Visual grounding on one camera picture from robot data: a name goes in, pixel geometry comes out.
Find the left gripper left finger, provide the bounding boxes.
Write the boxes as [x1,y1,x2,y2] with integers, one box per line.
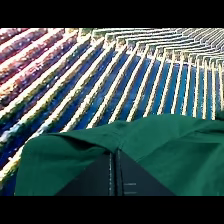
[54,151,116,197]

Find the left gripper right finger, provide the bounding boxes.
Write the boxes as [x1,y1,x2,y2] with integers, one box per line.
[115,149,176,197]

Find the dark green T-shirt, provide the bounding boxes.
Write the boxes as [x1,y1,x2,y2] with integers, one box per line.
[14,111,224,197]

